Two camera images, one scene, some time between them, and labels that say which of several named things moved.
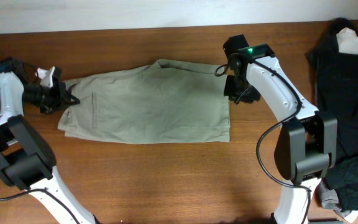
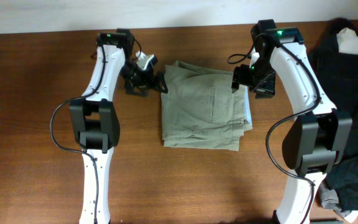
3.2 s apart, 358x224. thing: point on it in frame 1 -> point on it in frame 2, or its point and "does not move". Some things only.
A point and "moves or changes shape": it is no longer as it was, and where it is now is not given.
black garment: (347, 87) does not move
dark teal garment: (355, 178) does not move
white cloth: (349, 43) does not move
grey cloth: (329, 200) does not move
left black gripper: (61, 96) -> (150, 82)
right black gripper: (239, 95) -> (239, 78)
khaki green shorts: (166, 101) moves or changes shape
